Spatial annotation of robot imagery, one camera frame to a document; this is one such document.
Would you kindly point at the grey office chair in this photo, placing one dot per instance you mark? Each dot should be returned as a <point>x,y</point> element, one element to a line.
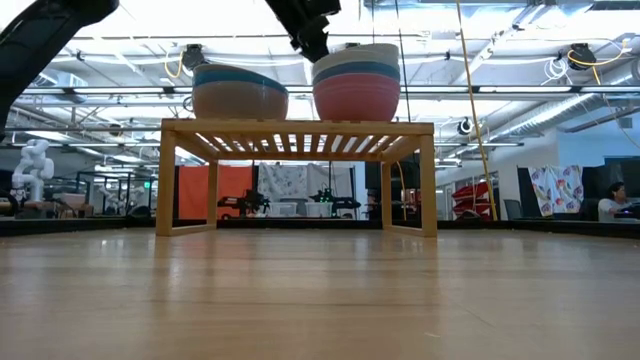
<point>512,210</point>

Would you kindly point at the wooden slatted shelf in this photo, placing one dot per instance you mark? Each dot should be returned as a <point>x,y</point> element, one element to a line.
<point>300,127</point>

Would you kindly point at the light blue bowl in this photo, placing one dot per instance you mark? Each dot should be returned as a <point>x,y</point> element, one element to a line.
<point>240,79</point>

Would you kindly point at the white bowl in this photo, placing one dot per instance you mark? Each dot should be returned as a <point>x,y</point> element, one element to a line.
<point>350,56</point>

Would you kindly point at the small black robot arm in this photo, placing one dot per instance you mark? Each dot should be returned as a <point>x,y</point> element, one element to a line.
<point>250,202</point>
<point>340,204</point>

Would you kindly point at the orange-red partition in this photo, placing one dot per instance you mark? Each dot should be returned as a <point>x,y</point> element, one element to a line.
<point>235,185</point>

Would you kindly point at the clear plastic box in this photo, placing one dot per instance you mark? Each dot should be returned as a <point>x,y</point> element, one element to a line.
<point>319,209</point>
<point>284,209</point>

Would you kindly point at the silver ventilation duct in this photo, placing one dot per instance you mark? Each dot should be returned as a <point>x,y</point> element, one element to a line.
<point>575,112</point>

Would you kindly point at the floral cloth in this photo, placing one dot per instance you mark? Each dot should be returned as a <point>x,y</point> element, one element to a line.
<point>555,190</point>

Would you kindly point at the red bin storage rack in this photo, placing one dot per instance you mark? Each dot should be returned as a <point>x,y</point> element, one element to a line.
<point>472,197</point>

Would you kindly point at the person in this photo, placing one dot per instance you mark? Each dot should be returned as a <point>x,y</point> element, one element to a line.
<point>612,205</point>

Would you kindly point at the deep blue bowl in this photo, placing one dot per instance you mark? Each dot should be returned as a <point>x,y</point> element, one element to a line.
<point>357,69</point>

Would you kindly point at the white patterned cloth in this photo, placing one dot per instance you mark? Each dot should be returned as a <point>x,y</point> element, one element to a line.
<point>285,180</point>

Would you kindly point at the pink bowl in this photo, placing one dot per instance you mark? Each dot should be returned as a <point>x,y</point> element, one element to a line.
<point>356,100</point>

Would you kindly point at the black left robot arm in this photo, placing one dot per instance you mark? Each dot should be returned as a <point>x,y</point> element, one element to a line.
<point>40,35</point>

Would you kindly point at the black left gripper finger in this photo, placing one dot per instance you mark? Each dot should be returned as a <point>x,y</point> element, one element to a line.
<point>314,45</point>

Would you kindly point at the black aluminium table frame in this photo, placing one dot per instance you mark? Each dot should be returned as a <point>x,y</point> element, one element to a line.
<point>75,227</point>

